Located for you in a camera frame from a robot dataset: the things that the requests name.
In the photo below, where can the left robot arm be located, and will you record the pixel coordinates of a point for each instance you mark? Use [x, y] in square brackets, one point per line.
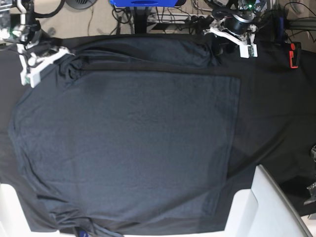
[234, 25]

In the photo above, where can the black metal bracket right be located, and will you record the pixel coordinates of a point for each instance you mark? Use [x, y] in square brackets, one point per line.
[312, 191]

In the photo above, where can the blue clamp at front edge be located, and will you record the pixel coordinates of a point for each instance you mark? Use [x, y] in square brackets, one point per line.
[80, 232]

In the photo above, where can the white foam block left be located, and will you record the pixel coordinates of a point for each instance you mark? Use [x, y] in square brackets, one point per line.
[13, 222]

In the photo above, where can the red and black clamp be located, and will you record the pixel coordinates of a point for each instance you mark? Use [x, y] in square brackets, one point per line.
[295, 49]

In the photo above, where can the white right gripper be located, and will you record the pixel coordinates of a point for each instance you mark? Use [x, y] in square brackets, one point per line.
[34, 63]

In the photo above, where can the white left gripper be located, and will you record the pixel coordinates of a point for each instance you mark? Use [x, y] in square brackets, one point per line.
[226, 38]

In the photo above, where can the white foam block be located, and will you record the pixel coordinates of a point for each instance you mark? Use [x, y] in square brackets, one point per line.
[264, 211]
[13, 222]

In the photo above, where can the black table stand column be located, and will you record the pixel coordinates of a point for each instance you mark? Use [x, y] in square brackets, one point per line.
[140, 17]

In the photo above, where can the blue clamp with black handle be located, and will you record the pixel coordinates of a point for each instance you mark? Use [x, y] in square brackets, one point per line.
[279, 30]

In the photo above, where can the white foam block right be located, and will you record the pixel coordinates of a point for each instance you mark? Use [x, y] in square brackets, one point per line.
[264, 211]

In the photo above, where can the blue box on stand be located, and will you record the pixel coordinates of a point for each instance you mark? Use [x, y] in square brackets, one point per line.
[143, 3]

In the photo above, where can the dark blue-grey T-shirt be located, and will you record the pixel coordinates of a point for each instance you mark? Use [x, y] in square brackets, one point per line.
[127, 152]

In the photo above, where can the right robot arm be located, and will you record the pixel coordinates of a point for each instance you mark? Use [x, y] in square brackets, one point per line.
[20, 27]

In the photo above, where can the black table cloth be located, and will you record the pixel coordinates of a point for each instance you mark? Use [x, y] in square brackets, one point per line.
[276, 120]

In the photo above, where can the white power strip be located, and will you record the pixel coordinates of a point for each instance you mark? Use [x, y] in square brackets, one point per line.
[174, 18]

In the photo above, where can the round black floor grommet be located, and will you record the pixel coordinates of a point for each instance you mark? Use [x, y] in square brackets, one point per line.
[80, 4]

